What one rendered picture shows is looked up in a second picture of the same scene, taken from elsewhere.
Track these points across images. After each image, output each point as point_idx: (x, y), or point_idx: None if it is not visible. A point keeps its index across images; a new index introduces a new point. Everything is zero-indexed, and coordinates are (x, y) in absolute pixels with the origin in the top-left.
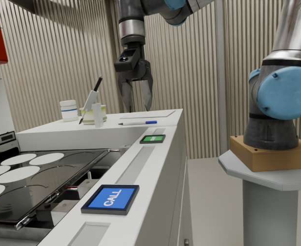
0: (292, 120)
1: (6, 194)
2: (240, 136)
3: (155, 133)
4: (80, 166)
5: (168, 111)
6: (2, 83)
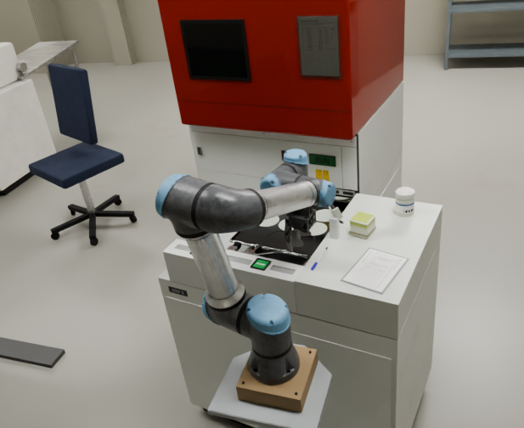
0: (256, 357)
1: (262, 228)
2: (310, 357)
3: (283, 268)
4: (284, 246)
5: (383, 287)
6: (355, 151)
